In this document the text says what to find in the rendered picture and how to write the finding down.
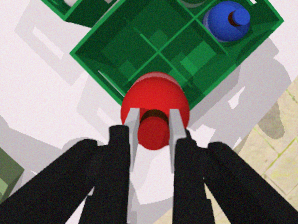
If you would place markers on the blue bottle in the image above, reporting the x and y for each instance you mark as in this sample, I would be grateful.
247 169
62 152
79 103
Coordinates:
226 22

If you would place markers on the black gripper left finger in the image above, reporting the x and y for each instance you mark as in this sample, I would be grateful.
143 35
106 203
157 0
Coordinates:
54 194

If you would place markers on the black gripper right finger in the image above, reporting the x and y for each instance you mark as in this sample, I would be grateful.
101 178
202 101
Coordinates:
243 195

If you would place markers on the green bottle crate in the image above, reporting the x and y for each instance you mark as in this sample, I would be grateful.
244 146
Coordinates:
83 12
115 53

